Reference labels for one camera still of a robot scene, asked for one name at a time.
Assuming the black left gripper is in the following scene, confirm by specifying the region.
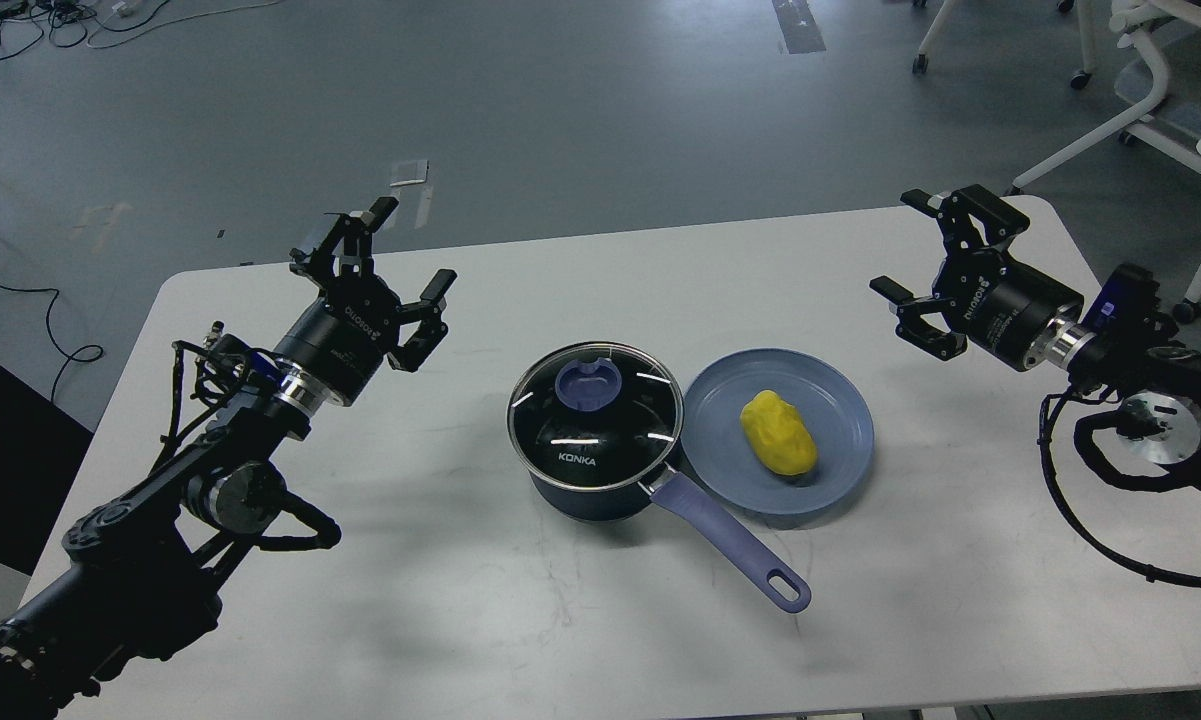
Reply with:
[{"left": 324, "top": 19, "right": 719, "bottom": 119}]
[{"left": 274, "top": 196, "right": 458, "bottom": 406}]

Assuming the white office chair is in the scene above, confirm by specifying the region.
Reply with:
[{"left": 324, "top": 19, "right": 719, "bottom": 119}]
[{"left": 1006, "top": 1, "right": 1201, "bottom": 323}]

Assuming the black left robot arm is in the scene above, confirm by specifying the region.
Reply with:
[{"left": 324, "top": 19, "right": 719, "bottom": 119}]
[{"left": 0, "top": 196, "right": 458, "bottom": 719}]

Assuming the bundle of floor cables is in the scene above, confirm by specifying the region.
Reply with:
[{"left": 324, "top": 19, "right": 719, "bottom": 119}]
[{"left": 0, "top": 0, "right": 286, "bottom": 62}]

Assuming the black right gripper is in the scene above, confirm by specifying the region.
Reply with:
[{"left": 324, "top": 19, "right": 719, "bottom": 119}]
[{"left": 870, "top": 184, "right": 1083, "bottom": 372}]

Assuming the white chair leg with caster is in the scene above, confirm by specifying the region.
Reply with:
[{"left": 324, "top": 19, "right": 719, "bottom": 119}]
[{"left": 912, "top": 0, "right": 962, "bottom": 76}]

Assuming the yellow potato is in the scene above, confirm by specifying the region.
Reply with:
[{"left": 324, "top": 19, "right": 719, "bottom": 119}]
[{"left": 740, "top": 389, "right": 820, "bottom": 478}]

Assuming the black floor cable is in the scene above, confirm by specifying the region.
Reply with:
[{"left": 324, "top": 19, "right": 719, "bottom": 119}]
[{"left": 0, "top": 226, "right": 106, "bottom": 401}]

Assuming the blue plate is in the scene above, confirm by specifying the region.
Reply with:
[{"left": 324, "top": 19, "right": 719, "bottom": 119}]
[{"left": 682, "top": 348, "right": 876, "bottom": 526}]

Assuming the dark pot with purple handle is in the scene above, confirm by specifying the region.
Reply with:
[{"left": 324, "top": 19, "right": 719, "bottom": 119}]
[{"left": 507, "top": 342, "right": 813, "bottom": 614}]

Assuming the glass lid with purple knob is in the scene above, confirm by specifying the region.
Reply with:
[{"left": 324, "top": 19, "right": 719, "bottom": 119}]
[{"left": 507, "top": 341, "right": 685, "bottom": 491}]

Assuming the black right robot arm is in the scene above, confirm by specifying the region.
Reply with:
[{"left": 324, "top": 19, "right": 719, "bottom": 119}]
[{"left": 870, "top": 184, "right": 1201, "bottom": 588}]

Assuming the black box at left edge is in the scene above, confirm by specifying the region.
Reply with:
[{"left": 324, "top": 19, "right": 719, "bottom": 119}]
[{"left": 0, "top": 365, "right": 92, "bottom": 574}]

